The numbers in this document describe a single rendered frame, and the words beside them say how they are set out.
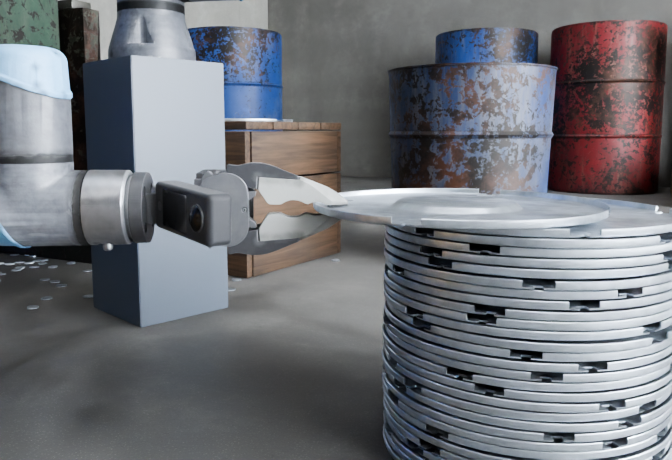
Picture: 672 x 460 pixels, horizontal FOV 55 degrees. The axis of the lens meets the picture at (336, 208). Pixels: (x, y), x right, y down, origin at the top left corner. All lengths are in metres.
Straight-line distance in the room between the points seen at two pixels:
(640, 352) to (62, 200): 0.53
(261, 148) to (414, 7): 3.20
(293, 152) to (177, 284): 0.53
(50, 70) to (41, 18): 1.04
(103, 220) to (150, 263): 0.49
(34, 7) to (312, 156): 0.73
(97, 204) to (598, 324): 0.46
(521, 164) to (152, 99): 0.85
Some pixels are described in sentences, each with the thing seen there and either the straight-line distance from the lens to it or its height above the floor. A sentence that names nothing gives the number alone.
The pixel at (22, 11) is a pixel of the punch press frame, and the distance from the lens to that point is 1.68.
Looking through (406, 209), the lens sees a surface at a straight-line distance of 0.63.
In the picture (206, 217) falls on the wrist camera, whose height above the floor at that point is 0.26.
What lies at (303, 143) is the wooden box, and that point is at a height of 0.30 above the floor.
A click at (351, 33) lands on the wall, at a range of 4.72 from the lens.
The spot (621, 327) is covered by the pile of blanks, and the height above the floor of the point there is 0.17.
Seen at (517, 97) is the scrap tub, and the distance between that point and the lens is 1.53.
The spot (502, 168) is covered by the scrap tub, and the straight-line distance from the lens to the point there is 1.52.
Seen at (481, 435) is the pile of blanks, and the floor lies 0.07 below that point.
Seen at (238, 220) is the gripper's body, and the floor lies 0.24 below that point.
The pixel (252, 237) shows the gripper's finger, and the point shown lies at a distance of 0.64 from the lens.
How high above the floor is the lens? 0.33
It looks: 7 degrees down
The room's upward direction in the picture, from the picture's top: straight up
